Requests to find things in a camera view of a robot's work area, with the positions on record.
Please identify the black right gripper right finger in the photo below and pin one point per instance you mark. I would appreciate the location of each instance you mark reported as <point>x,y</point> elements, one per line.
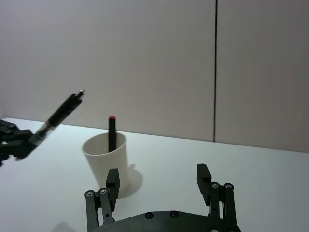
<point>204,183</point>

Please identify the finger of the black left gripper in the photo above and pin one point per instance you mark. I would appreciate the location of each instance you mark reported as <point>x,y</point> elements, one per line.
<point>6,126</point>
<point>19,145</point>

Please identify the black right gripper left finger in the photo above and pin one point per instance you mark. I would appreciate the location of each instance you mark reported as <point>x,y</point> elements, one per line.
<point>110,193</point>

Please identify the black pen with clear barrel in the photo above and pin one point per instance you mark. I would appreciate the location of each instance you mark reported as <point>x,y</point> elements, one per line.
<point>60,112</point>

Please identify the white paper cup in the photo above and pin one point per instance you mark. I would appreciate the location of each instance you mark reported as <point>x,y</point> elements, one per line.
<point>106,169</point>

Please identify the black marker with red end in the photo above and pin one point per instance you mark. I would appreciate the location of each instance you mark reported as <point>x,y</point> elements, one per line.
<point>112,135</point>

